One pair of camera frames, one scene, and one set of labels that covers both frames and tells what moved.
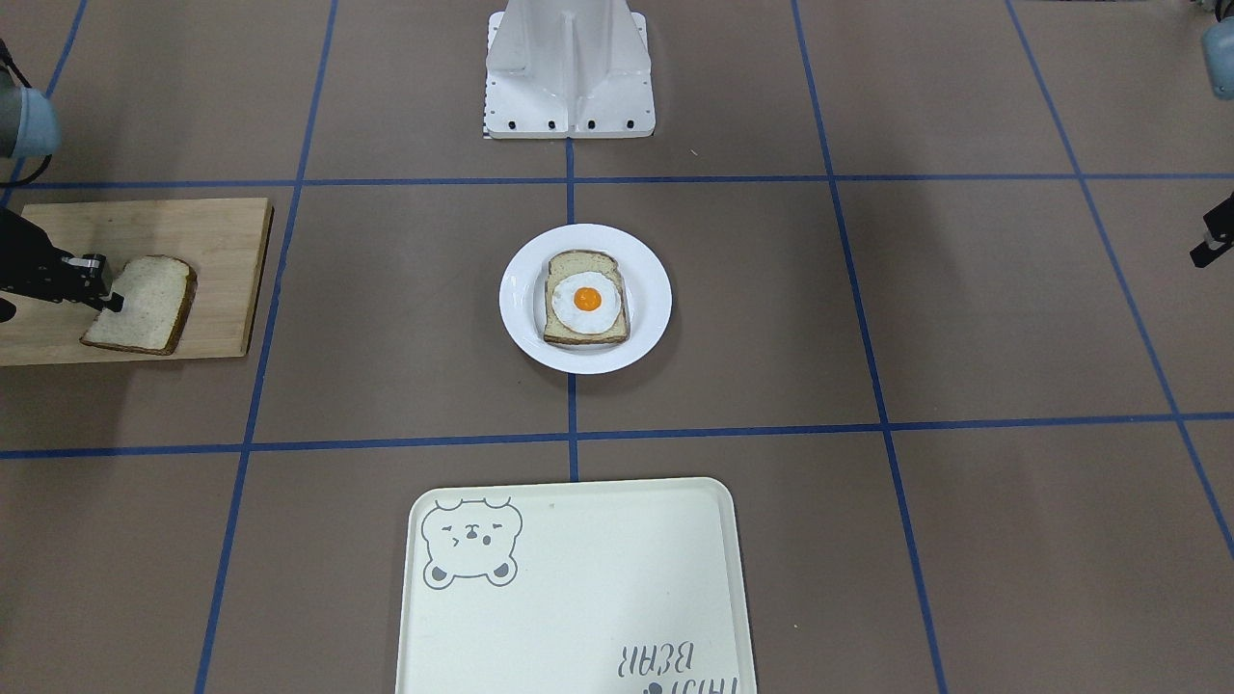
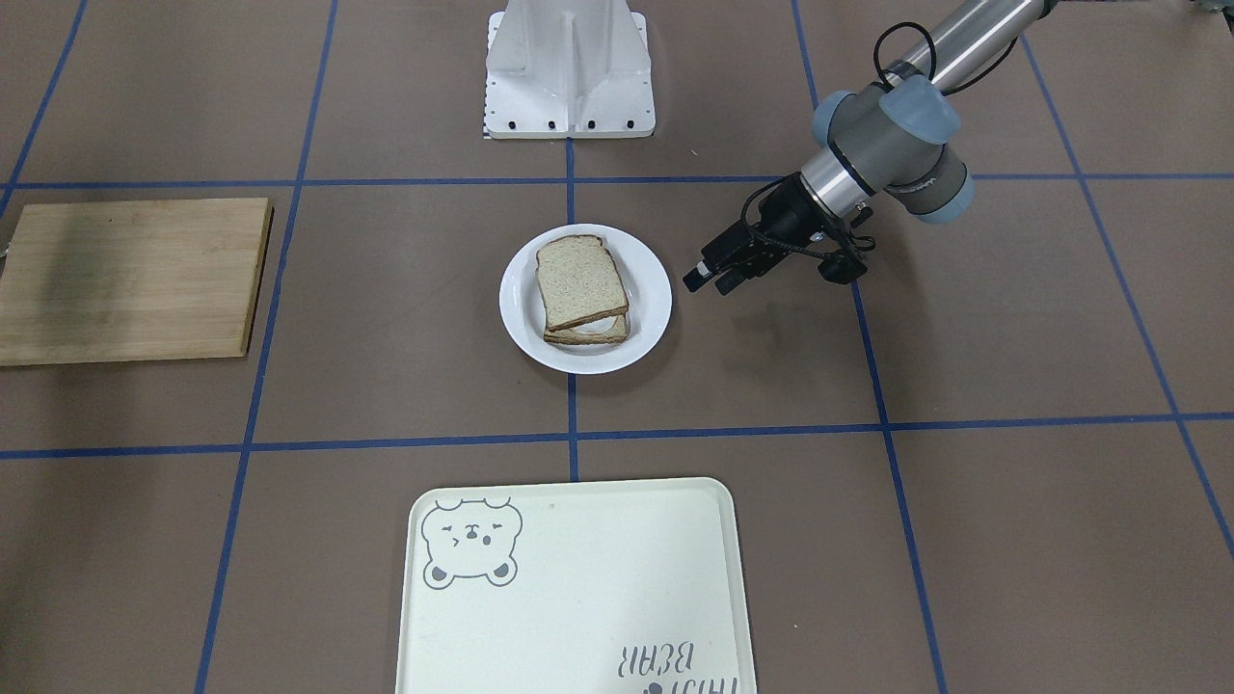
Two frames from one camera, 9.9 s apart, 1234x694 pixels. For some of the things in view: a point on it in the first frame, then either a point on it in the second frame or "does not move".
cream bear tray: x=620 y=587 does not move
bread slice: x=156 y=291 -> x=579 y=280
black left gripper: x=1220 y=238 -> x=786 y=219
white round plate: x=523 y=299 does not move
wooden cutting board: x=226 y=241 does not move
